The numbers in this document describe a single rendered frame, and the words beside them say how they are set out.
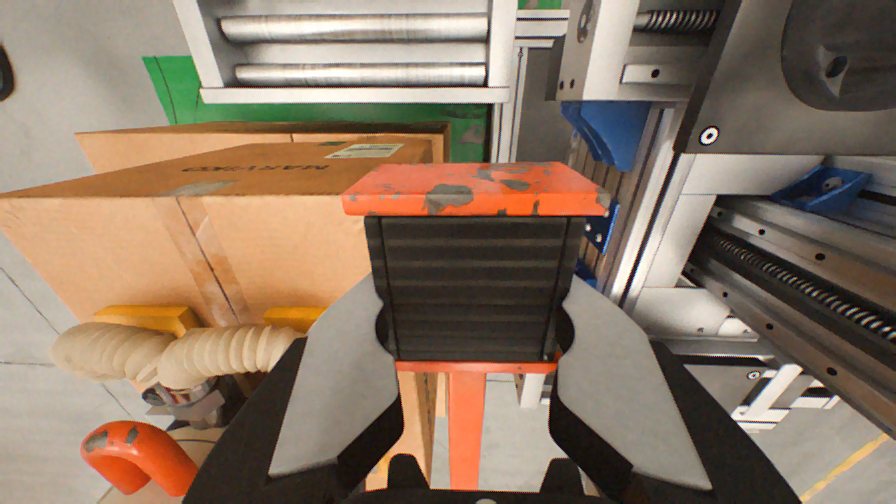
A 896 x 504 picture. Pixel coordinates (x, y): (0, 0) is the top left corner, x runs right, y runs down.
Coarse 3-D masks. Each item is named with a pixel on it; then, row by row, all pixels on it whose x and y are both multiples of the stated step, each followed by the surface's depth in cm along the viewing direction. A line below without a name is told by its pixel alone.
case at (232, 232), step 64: (64, 192) 27; (128, 192) 27; (192, 192) 26; (256, 192) 26; (320, 192) 26; (64, 256) 29; (128, 256) 29; (192, 256) 28; (256, 256) 28; (320, 256) 28; (256, 320) 32; (256, 384) 38
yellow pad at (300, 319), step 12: (276, 312) 30; (288, 312) 30; (300, 312) 30; (312, 312) 30; (276, 324) 30; (288, 324) 30; (300, 324) 30; (312, 324) 30; (384, 456) 42; (384, 468) 44
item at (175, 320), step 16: (96, 320) 31; (112, 320) 30; (128, 320) 30; (144, 320) 30; (160, 320) 30; (176, 320) 30; (192, 320) 32; (176, 336) 31; (144, 400) 32; (160, 400) 32
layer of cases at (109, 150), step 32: (160, 128) 88; (192, 128) 88; (224, 128) 88; (256, 128) 88; (288, 128) 88; (320, 128) 89; (352, 128) 87; (384, 128) 87; (416, 128) 87; (448, 128) 103; (96, 160) 78; (128, 160) 78; (160, 160) 77; (448, 160) 109
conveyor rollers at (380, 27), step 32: (224, 32) 63; (256, 32) 63; (288, 32) 62; (320, 32) 62; (352, 32) 62; (384, 32) 62; (416, 32) 62; (448, 32) 61; (480, 32) 61; (256, 64) 66; (288, 64) 66; (320, 64) 66; (352, 64) 65; (384, 64) 65; (416, 64) 65; (448, 64) 65; (480, 64) 64
